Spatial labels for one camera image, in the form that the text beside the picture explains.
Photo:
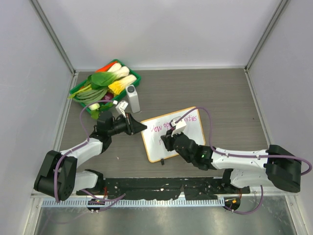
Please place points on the purple toy onion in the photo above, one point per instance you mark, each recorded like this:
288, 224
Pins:
108, 96

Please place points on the green plastic vegetable tray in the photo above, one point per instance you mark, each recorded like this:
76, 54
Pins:
106, 105

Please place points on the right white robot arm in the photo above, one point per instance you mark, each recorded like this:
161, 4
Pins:
272, 167

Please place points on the grey slotted cable duct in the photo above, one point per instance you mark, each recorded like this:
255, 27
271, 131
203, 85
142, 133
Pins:
88, 202

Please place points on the green bok choy toy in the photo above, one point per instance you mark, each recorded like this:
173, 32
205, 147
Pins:
102, 79

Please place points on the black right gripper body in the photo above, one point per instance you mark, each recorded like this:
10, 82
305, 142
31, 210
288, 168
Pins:
189, 159

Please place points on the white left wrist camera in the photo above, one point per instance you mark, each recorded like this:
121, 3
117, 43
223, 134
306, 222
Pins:
120, 106

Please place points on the green onion toy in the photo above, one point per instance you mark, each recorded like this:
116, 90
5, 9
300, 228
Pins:
87, 95

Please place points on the orange toy carrot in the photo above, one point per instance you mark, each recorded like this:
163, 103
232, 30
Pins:
106, 67

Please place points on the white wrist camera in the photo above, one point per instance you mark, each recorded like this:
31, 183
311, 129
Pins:
179, 125
120, 106

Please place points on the white bok choy toy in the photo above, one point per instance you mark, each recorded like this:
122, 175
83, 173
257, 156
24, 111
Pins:
122, 72

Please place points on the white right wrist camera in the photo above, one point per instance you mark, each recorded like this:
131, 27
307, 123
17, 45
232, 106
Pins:
179, 125

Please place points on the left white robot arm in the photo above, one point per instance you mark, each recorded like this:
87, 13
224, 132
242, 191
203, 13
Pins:
58, 176

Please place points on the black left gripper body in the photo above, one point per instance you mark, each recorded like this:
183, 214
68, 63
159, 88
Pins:
118, 127

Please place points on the yellow framed whiteboard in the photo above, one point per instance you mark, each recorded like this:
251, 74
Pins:
158, 126

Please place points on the white pen holder box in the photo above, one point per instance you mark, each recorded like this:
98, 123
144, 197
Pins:
133, 98

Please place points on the yellow napa cabbage toy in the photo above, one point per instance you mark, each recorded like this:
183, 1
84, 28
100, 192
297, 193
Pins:
118, 86

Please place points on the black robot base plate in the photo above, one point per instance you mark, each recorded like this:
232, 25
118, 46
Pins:
194, 188

